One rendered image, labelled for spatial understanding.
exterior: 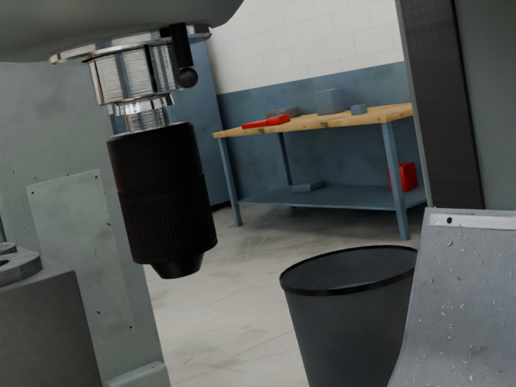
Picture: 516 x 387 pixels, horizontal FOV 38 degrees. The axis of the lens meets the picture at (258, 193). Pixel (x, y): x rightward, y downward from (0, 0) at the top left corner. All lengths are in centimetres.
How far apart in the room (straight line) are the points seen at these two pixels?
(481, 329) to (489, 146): 16
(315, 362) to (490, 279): 173
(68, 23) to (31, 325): 39
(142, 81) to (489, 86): 39
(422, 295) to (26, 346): 37
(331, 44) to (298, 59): 48
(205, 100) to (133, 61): 745
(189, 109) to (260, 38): 107
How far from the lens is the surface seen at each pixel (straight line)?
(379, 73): 618
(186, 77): 35
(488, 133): 71
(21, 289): 67
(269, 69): 729
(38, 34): 34
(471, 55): 71
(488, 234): 71
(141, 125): 39
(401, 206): 518
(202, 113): 779
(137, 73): 38
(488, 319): 70
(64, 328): 68
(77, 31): 34
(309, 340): 238
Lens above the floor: 128
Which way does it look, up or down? 9 degrees down
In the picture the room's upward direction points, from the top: 11 degrees counter-clockwise
